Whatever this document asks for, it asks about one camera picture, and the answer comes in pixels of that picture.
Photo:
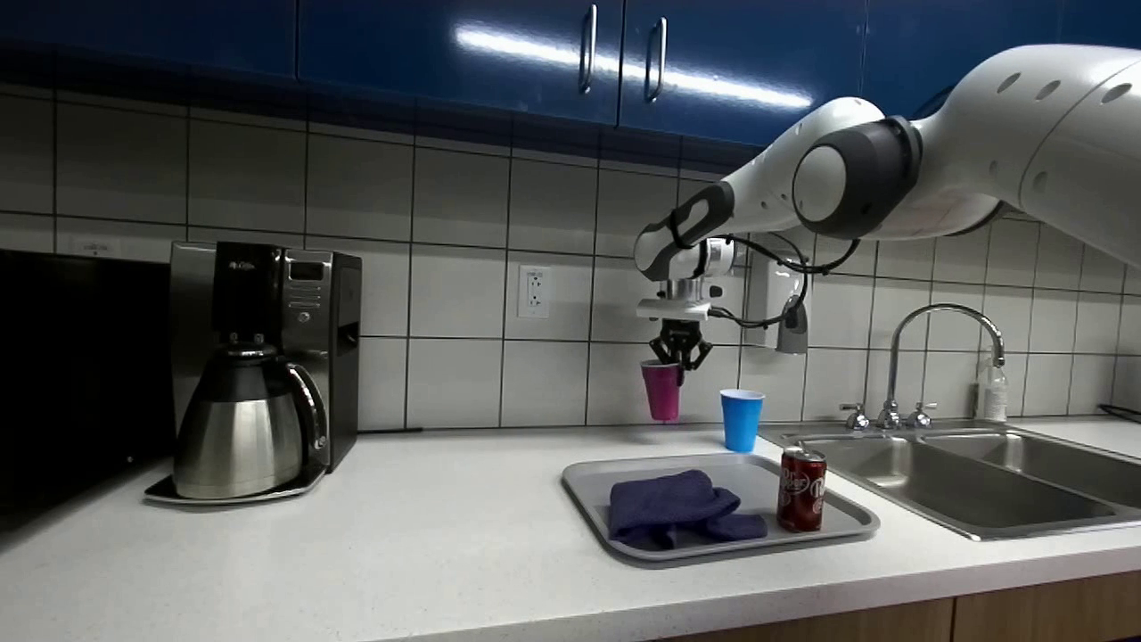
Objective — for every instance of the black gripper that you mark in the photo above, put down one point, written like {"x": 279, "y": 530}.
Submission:
{"x": 680, "y": 328}

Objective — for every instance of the pink plastic cup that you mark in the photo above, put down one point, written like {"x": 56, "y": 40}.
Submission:
{"x": 662, "y": 397}

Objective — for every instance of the blue plastic cup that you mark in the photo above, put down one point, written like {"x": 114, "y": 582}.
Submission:
{"x": 743, "y": 422}

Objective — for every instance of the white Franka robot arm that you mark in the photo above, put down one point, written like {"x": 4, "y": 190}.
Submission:
{"x": 1010, "y": 131}

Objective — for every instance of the white soap dispenser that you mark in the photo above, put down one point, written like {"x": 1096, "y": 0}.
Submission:
{"x": 769, "y": 298}

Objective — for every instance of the grey serving tray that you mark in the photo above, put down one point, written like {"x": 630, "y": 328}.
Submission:
{"x": 761, "y": 477}

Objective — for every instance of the dark blue cloth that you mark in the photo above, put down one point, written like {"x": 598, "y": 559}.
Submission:
{"x": 673, "y": 501}

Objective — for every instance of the red soda can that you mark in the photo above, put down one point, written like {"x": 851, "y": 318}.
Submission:
{"x": 805, "y": 490}

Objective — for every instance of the chrome sink faucet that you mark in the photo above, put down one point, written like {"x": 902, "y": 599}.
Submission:
{"x": 938, "y": 308}

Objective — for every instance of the clear soap bottle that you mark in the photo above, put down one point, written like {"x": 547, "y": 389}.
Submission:
{"x": 989, "y": 394}

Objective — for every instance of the stainless steel sink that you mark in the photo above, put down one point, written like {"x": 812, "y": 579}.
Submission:
{"x": 987, "y": 482}

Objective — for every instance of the black steel coffee maker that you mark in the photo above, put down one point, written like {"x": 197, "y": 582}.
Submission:
{"x": 314, "y": 322}

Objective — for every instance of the wooden lower cabinet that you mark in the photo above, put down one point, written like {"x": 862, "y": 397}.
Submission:
{"x": 1035, "y": 606}

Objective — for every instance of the stainless steel carafe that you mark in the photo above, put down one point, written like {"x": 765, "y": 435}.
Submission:
{"x": 245, "y": 434}

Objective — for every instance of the glossy blue upper cabinet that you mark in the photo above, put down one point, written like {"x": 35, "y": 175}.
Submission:
{"x": 358, "y": 49}

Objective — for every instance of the black microwave oven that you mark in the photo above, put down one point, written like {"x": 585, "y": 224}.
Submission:
{"x": 74, "y": 378}

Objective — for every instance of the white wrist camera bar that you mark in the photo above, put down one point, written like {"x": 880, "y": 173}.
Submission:
{"x": 674, "y": 308}

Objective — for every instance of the white wall outlet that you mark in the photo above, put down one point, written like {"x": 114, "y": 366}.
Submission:
{"x": 536, "y": 291}

